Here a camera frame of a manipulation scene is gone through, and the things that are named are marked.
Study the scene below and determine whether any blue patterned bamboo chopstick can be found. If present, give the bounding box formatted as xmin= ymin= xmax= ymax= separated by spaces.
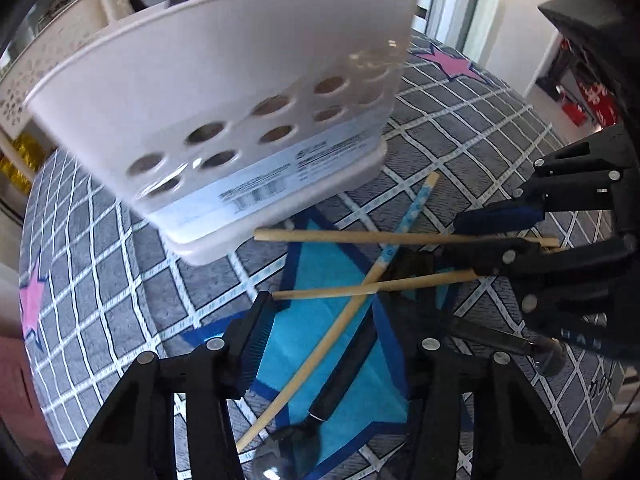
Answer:
xmin=236 ymin=172 xmax=439 ymax=453

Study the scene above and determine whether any bamboo chopstick near caddy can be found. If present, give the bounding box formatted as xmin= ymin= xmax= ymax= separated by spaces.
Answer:
xmin=272 ymin=270 xmax=478 ymax=300

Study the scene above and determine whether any grey checked star tablecloth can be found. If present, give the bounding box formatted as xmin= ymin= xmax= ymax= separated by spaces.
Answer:
xmin=18 ymin=56 xmax=624 ymax=479

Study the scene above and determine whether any yellow patterned bamboo chopstick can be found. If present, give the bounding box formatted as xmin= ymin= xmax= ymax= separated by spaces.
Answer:
xmin=254 ymin=229 xmax=561 ymax=248

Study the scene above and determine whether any pink plastic stool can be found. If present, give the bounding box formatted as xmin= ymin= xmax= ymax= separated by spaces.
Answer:
xmin=1 ymin=337 xmax=65 ymax=479

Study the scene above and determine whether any white plastic utensil caddy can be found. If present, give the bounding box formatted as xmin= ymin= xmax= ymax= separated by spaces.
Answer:
xmin=25 ymin=0 xmax=418 ymax=266

